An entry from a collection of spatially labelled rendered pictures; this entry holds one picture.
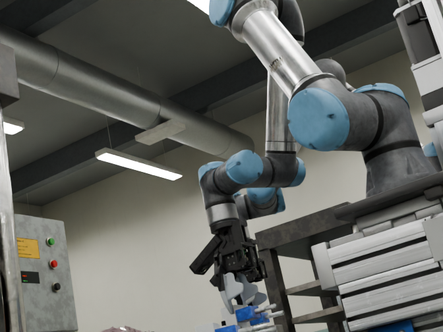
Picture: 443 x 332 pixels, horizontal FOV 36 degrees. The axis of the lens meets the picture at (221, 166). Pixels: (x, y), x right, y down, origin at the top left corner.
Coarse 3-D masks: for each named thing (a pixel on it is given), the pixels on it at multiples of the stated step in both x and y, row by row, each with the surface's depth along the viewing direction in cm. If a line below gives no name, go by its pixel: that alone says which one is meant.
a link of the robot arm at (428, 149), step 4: (428, 144) 179; (432, 144) 178; (424, 148) 181; (428, 148) 178; (432, 148) 177; (424, 152) 182; (428, 152) 178; (432, 152) 177; (428, 156) 178; (432, 156) 177; (436, 156) 176; (432, 160) 177; (436, 160) 176; (432, 164) 177; (436, 164) 176; (436, 168) 176; (440, 168) 175
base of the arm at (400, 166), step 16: (400, 144) 131; (416, 144) 132; (368, 160) 135; (384, 160) 131; (400, 160) 130; (416, 160) 130; (368, 176) 135; (384, 176) 130; (400, 176) 128; (416, 176) 127; (368, 192) 133
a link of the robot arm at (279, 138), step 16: (288, 0) 158; (288, 16) 159; (304, 32) 164; (272, 80) 162; (272, 96) 163; (272, 112) 163; (272, 128) 163; (288, 128) 162; (272, 144) 163; (288, 144) 162; (272, 160) 161; (288, 160) 162; (272, 176) 160; (288, 176) 163; (304, 176) 165
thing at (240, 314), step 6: (234, 306) 156; (240, 306) 158; (252, 306) 155; (264, 306) 154; (270, 306) 153; (276, 306) 152; (222, 312) 156; (228, 312) 156; (234, 312) 155; (240, 312) 154; (246, 312) 154; (252, 312) 154; (258, 312) 154; (222, 318) 156; (228, 318) 155; (234, 318) 154; (240, 318) 154; (246, 318) 153; (252, 318) 154; (258, 318) 156; (228, 324) 155; (234, 324) 154; (240, 324) 155; (246, 324) 157
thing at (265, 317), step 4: (264, 312) 185; (276, 312) 183; (280, 312) 182; (264, 316) 184; (268, 316) 184; (272, 316) 183; (276, 316) 183; (252, 320) 184; (256, 320) 184; (260, 320) 183; (264, 320) 184; (268, 320) 186; (248, 324) 184; (252, 324) 184; (256, 324) 184
